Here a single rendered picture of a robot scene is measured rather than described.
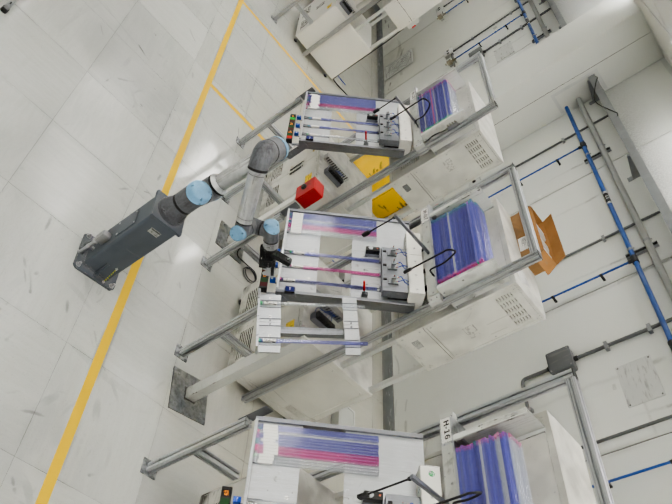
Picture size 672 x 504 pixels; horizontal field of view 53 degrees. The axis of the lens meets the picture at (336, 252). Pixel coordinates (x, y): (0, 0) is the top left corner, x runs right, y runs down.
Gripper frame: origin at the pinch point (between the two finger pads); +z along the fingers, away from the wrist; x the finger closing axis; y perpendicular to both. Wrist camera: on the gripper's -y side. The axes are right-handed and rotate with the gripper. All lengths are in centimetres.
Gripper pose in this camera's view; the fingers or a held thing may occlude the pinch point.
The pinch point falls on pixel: (272, 276)
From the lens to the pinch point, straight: 349.1
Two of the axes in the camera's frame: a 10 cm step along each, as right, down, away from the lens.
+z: -1.1, 7.5, 6.5
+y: -9.9, -1.1, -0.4
